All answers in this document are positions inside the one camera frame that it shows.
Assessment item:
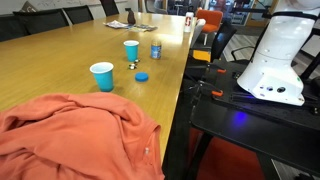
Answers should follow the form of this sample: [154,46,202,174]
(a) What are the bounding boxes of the white can red logo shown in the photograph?
[184,12,194,32]

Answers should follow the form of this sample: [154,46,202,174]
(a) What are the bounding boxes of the blue plastic cup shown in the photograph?
[89,62,114,92]
[124,40,139,62]

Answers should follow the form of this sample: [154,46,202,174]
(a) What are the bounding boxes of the orange handled clamp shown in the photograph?
[185,69,223,97]

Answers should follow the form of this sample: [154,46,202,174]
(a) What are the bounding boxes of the black chair far left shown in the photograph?
[0,9,69,42]

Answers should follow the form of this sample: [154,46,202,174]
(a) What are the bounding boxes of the dark brown figurine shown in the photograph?
[127,9,136,25]

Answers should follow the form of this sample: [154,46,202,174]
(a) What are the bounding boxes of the black office chair right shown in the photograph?
[210,21,237,62]

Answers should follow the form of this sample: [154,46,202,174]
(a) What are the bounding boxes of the magazines on table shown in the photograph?
[104,20,157,32]

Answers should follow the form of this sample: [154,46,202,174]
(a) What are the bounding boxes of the blue plastic jar lid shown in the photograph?
[135,72,149,82]

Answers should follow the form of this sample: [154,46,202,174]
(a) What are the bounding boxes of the orange cloth shirt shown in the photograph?
[0,93,164,180]

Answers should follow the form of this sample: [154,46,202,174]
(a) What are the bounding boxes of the near blue plastic cup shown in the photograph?
[89,62,114,92]

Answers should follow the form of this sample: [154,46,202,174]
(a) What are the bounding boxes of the far blue plastic cup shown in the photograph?
[124,40,139,62]

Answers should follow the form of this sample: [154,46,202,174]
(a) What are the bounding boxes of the small metal binder clips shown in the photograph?
[128,59,140,70]

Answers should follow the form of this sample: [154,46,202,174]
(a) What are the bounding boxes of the black chair back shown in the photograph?
[100,0,119,16]

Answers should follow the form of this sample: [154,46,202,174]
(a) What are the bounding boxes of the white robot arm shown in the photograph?
[237,0,320,106]

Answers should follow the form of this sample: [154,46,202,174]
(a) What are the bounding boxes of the orange office chair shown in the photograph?
[196,9,223,45]

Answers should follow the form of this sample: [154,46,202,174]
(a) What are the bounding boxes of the black chair middle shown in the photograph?
[64,5,93,24]

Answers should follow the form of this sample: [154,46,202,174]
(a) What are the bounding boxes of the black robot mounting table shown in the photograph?
[163,61,320,180]

